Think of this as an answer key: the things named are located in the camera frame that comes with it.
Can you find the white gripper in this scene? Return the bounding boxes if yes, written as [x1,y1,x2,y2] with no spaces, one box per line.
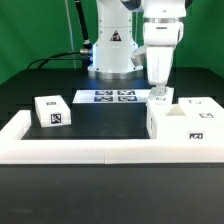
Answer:
[146,46,174,96]

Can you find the white cabinet door panel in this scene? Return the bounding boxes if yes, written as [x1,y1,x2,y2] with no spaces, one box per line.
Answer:
[178,97,224,119]
[148,87,174,104]

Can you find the white cabinet body box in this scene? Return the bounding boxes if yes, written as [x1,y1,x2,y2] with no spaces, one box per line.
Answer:
[147,102,224,141]

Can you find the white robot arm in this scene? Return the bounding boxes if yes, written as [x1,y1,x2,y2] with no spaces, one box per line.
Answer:
[88,0,192,96]

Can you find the white cabinet top block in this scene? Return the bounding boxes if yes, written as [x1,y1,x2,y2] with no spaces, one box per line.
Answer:
[34,95,71,128]

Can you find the white base marker plate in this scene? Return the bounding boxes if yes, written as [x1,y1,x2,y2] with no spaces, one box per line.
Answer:
[73,89,150,104]

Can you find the white U-shaped obstacle fence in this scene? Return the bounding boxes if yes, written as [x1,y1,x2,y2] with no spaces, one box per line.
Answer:
[0,110,224,164]

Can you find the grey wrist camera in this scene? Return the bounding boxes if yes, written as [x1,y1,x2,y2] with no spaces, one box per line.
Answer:
[131,46,147,68]

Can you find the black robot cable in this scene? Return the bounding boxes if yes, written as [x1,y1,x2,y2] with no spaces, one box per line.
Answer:
[25,0,94,70]

